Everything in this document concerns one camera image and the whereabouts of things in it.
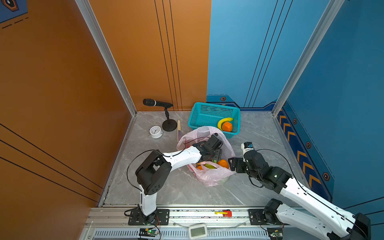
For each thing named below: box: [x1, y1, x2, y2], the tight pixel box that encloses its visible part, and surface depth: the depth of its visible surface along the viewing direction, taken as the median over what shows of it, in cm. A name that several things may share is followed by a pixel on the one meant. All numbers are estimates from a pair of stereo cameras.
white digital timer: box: [188, 224, 208, 240], surface depth 69 cm
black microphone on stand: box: [142, 98, 178, 132], surface depth 104 cm
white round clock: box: [149, 125, 163, 139], surface depth 106 cm
